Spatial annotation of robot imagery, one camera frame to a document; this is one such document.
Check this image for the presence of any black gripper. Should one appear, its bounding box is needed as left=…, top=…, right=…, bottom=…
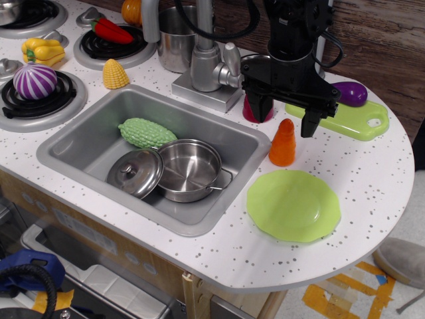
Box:
left=241, top=49, right=341, bottom=138

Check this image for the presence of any orange toy carrot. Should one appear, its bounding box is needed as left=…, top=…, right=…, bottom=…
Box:
left=268, top=118, right=296, bottom=167

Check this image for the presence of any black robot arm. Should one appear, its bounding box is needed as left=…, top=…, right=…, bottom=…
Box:
left=241, top=1, right=341, bottom=138

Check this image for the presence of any green plastic plate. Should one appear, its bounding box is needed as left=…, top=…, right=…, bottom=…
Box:
left=246, top=170, right=341, bottom=243

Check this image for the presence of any magenta plastic cup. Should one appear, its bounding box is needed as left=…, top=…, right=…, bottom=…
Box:
left=242, top=96, right=274, bottom=124

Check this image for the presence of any steel lid behind faucet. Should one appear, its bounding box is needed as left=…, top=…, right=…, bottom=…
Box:
left=241, top=54, right=270, bottom=69

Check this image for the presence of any purple toy eggplant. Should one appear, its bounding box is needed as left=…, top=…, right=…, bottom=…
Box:
left=333, top=81, right=368, bottom=107

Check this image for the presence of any green cutting board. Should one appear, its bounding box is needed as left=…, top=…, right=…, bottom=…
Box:
left=284, top=100, right=390, bottom=142

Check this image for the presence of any silver toy faucet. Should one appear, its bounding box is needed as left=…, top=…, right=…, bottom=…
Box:
left=141, top=1, right=242, bottom=113

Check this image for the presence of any small steel pot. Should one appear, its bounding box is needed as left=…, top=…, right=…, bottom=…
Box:
left=155, top=139, right=233, bottom=203

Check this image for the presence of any tall steel pot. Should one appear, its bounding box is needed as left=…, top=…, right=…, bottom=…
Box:
left=157, top=7, right=197, bottom=74

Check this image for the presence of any green toy bitter gourd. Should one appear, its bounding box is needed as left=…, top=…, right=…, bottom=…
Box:
left=118, top=118, right=177, bottom=148

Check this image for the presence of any steel pot lid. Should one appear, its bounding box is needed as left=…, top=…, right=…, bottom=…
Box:
left=106, top=149, right=164, bottom=199

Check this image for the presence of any yellow toy corn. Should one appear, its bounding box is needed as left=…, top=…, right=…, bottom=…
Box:
left=102, top=58, right=130, bottom=90

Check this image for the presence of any orange toy pumpkin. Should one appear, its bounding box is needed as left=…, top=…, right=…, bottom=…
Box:
left=121, top=0, right=142, bottom=27

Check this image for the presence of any grey shoe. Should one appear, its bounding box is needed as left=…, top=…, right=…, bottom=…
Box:
left=372, top=237, right=424, bottom=289

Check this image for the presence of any red toy chili pepper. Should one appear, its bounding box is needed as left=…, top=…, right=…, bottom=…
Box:
left=90, top=18, right=134, bottom=45

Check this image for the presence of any rear right stove burner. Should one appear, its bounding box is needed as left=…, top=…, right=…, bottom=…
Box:
left=73, top=25, right=157, bottom=70

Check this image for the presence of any stove burner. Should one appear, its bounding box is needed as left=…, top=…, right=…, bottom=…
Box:
left=1, top=1, right=68, bottom=39
left=1, top=71, right=87, bottom=133
left=73, top=25, right=157, bottom=70

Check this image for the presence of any grey toy sink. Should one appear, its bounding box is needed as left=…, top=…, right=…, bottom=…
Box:
left=37, top=85, right=270, bottom=237

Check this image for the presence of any grey stove knob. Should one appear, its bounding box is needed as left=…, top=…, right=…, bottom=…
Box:
left=76, top=7, right=106, bottom=28
left=0, top=58, right=23, bottom=81
left=41, top=30, right=69, bottom=48

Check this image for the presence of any yellow toy bell pepper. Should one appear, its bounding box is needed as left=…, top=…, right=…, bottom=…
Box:
left=21, top=38, right=65, bottom=66

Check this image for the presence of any purple striped toy onion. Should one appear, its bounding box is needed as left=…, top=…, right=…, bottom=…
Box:
left=13, top=62, right=58, bottom=100

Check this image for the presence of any rear left stove burner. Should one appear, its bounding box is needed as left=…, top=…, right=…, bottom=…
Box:
left=1, top=1, right=68, bottom=39

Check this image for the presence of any front left stove burner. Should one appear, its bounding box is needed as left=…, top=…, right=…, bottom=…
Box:
left=1, top=71, right=87, bottom=133

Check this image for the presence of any steel pan top left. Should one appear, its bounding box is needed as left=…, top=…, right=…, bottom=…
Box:
left=0, top=0, right=24, bottom=26

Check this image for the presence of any blue clamp tool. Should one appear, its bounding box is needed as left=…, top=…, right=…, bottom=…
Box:
left=1, top=249, right=65, bottom=292

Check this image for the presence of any black hose bottom left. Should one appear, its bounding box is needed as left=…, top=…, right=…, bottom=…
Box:
left=0, top=265, right=58, bottom=314

